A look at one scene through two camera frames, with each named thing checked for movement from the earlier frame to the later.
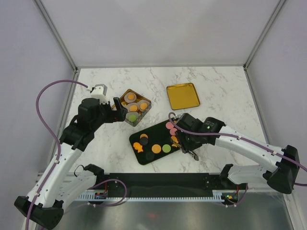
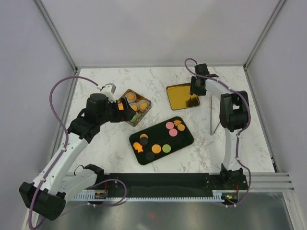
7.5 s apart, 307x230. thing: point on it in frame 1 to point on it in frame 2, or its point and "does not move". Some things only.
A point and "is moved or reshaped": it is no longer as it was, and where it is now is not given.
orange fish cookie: [174, 139] is moved or reshaped
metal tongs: [194, 155] to [211, 133]
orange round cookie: [133, 108] does not move
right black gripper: [185, 146] to [193, 91]
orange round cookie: [131, 97] does not move
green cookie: [132, 118] does not move
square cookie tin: [137, 106] does not move
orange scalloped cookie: [144, 106] does not move
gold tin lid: [183, 96] does not move
